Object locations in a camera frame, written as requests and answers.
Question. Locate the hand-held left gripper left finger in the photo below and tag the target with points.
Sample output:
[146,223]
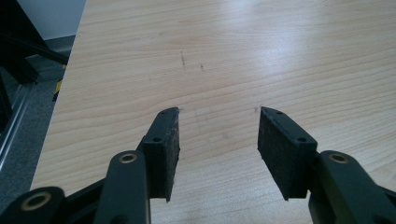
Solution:
[162,146]

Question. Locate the aluminium rail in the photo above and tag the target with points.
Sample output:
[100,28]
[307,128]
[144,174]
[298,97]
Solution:
[14,124]

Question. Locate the yellow and black tape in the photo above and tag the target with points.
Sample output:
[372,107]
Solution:
[58,87]

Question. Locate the black metal stand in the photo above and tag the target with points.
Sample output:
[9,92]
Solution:
[18,37]

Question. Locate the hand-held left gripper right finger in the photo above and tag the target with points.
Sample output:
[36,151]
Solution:
[283,155]

